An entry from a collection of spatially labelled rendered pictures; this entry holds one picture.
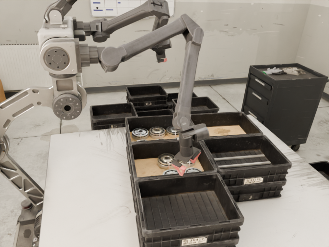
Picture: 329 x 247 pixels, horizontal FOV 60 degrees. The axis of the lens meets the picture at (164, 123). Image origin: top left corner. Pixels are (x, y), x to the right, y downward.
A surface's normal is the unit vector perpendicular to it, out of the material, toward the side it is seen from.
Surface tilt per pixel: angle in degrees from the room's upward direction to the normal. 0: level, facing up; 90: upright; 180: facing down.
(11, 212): 0
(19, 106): 90
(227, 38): 90
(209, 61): 90
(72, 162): 0
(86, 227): 0
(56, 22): 90
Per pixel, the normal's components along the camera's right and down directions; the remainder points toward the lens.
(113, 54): 0.26, -0.07
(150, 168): 0.04, -0.87
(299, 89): 0.28, 0.47
